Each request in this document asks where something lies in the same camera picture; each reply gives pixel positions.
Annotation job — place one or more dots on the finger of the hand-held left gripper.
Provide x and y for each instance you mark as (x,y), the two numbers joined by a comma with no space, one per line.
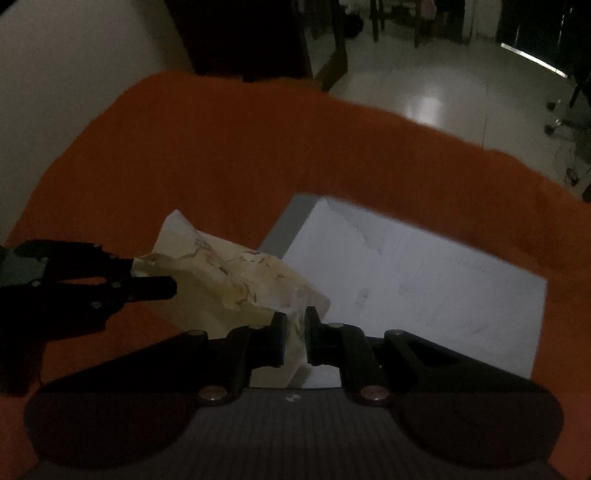
(152,288)
(83,261)

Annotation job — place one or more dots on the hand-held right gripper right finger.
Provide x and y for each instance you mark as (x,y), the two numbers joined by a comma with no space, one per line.
(310,341)

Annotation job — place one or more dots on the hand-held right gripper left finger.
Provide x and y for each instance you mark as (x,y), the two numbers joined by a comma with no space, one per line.
(280,341)

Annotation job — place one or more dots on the cream paper bag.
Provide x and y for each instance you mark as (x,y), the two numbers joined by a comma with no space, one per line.
(221,277)

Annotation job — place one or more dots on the white sheet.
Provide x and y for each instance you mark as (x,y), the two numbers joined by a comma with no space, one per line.
(415,286)

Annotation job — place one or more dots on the orange tablecloth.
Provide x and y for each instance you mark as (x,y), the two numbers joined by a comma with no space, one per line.
(231,152)

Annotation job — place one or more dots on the dark wooden furniture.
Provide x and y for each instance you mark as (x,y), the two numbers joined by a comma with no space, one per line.
(249,37)

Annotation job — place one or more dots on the office chair base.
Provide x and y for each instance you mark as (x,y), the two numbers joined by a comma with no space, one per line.
(565,115)

